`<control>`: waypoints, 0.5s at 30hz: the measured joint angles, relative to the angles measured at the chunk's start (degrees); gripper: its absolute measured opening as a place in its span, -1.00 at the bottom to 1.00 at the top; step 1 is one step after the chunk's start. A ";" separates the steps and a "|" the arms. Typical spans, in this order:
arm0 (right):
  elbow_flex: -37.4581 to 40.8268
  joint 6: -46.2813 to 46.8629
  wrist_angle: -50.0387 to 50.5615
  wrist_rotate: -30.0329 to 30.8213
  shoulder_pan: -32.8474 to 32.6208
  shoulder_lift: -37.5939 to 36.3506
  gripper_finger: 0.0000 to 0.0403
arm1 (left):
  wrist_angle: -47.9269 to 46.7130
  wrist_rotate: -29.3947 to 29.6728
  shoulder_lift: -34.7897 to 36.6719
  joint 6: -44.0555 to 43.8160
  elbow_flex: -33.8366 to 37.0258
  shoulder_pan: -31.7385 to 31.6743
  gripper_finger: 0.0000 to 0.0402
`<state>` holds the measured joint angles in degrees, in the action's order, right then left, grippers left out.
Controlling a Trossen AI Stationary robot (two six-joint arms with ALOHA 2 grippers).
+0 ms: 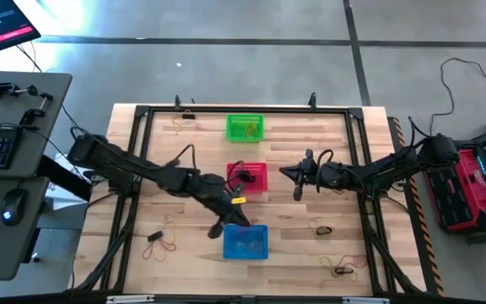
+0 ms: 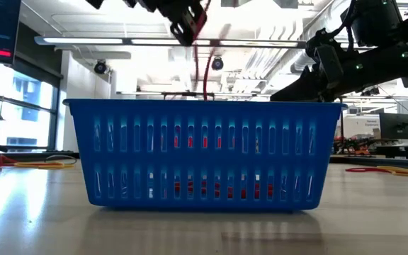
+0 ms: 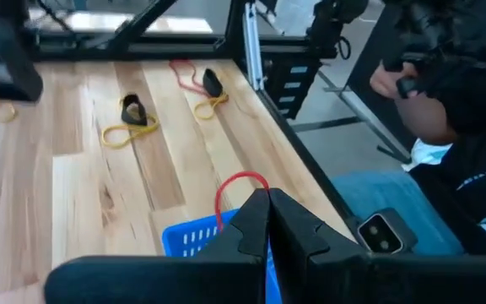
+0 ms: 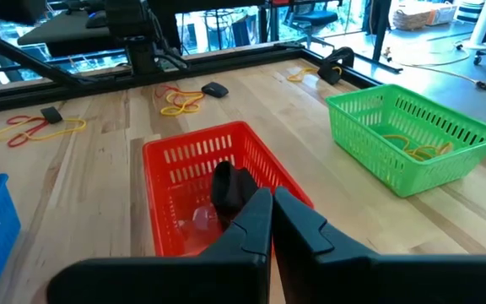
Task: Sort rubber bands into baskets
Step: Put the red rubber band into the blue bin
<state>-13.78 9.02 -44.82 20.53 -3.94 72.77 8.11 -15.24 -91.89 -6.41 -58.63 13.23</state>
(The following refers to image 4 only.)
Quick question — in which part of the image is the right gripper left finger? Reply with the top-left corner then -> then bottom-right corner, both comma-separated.
46,187 -> 274,304

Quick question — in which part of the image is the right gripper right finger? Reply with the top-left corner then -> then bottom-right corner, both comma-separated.
272,185 -> 486,304

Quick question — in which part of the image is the black rubber band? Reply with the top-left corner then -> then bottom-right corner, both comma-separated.
40,106 -> 64,125
201,81 -> 230,100
210,160 -> 260,231

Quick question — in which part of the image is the red rubber band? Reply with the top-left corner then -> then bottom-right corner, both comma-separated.
5,114 -> 52,149
154,84 -> 183,109

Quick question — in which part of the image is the red plastic basket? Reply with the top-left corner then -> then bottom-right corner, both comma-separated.
141,120 -> 315,258

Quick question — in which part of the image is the green plastic basket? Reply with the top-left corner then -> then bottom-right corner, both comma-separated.
325,83 -> 486,198

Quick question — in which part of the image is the black clamp on table edge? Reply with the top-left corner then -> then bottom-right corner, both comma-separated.
316,46 -> 356,86

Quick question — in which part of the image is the black office chair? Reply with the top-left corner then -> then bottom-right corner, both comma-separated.
283,0 -> 340,48

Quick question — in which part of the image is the cardboard box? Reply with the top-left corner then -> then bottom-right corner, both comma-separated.
426,1 -> 459,26

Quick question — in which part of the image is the white pole stand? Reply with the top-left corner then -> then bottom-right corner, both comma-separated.
462,0 -> 486,51

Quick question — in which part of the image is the black computer mouse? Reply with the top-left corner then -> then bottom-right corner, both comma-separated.
84,10 -> 110,30

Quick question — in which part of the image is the grey desk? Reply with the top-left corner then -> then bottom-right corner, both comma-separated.
16,10 -> 117,58

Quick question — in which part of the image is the black aluminium table frame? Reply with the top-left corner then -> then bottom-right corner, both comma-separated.
0,24 -> 486,170

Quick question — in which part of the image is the beige floor cable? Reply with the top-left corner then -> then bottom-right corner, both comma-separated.
388,40 -> 483,85

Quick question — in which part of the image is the black post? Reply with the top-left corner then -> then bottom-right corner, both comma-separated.
368,0 -> 392,62

